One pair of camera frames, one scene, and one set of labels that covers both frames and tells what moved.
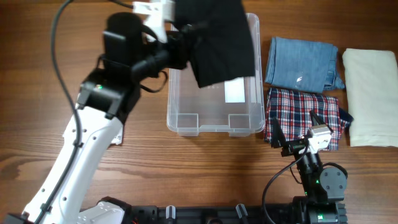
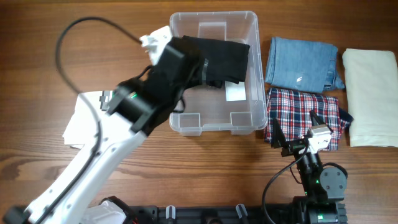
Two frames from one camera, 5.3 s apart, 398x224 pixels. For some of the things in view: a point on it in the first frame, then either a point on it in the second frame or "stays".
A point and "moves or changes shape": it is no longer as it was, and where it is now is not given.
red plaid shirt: [292, 110] stays
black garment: [219, 39] moves or changes shape
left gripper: [178, 49] -> [195, 76]
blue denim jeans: [304, 66] stays
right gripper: [279, 140] stays
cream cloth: [371, 83] stays
